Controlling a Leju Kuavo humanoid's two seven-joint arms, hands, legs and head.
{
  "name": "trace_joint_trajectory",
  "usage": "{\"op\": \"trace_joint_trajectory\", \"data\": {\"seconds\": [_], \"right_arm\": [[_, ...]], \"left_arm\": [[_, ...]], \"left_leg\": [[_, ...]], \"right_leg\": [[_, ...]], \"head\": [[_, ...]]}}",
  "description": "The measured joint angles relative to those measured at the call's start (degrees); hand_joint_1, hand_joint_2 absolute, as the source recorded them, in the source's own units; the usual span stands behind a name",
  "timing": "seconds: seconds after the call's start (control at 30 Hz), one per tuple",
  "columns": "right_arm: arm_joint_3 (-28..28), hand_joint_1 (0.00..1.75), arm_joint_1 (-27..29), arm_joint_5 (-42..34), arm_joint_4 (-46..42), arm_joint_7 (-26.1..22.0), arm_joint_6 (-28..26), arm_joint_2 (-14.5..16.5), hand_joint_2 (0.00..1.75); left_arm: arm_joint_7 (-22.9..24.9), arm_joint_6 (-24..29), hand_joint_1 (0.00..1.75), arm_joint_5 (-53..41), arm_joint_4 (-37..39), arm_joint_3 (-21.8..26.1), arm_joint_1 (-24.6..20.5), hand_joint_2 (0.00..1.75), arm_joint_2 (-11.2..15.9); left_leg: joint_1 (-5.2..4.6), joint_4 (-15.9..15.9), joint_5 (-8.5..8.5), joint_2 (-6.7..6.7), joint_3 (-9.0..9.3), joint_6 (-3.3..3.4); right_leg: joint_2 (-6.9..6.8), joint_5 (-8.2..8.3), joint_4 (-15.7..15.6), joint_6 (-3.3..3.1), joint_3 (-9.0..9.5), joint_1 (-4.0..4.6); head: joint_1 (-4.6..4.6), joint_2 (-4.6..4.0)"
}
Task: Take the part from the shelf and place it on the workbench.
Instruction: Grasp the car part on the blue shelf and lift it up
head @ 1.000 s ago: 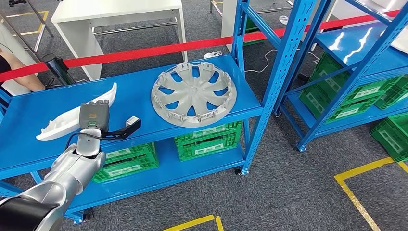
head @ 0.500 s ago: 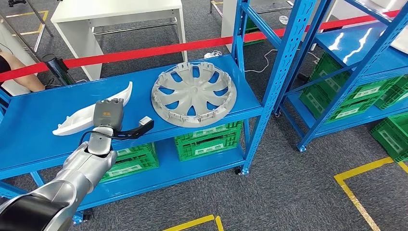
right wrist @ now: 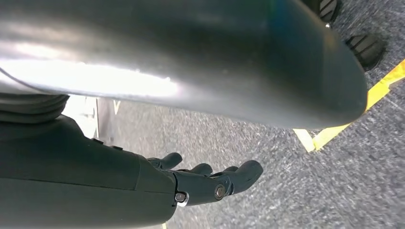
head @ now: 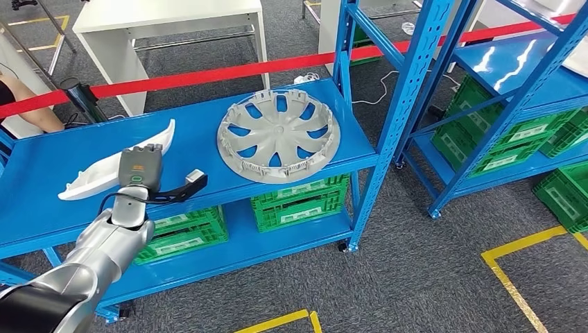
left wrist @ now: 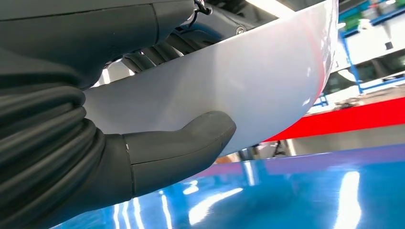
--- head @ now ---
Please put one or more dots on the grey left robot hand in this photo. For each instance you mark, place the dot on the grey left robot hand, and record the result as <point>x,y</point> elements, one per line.
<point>140,167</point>

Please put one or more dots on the white curved plastic part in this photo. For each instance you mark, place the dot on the white curved plastic part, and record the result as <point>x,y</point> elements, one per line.
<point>87,181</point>

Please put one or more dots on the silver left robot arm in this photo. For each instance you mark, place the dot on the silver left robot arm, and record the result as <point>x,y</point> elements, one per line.
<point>92,257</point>

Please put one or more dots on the blue metal shelf rack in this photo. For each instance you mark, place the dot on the blue metal shelf rack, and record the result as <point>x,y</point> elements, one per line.
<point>505,60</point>
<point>193,119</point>

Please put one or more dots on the white plastic panel part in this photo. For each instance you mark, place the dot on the white plastic panel part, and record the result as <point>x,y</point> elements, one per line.
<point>579,62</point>

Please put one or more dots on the green plastic crate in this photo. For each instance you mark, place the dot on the green plastic crate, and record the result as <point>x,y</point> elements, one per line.
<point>321,184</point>
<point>193,218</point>
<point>580,121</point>
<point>360,36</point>
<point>527,133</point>
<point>564,197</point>
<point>298,216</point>
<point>499,162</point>
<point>566,139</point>
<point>183,246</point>

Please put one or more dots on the person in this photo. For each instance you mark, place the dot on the person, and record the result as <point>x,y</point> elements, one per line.
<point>34,115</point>

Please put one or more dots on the red barrier belt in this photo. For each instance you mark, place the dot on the red barrier belt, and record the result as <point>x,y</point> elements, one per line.
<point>229,71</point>

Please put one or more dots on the silver wheel hubcap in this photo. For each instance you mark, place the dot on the silver wheel hubcap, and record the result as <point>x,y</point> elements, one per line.
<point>279,133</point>

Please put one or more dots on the white table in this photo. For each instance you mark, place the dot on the white table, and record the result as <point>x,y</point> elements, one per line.
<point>161,11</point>

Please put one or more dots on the white partition panel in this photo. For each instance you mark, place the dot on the white partition panel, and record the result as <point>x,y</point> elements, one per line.
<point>13,60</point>

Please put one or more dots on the black clamp device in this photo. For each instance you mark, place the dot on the black clamp device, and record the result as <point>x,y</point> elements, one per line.
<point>23,4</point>

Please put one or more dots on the black stanchion post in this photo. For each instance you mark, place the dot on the black stanchion post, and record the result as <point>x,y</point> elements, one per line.
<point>82,99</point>

